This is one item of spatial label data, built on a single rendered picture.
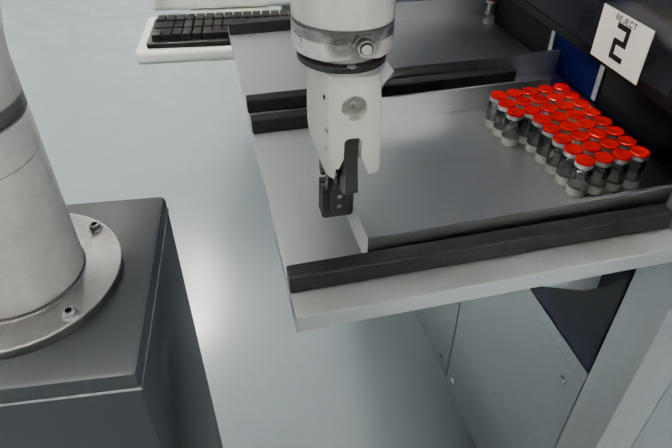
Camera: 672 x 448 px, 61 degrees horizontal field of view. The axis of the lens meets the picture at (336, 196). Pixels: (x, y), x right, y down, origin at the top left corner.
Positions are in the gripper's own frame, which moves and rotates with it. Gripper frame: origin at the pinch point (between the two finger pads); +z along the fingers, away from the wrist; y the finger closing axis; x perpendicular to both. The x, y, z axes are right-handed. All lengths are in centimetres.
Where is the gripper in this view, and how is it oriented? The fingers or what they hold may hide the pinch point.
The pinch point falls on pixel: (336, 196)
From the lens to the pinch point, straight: 57.0
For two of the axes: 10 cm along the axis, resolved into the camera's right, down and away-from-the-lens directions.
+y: -2.3, -6.0, 7.7
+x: -9.7, 1.2, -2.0
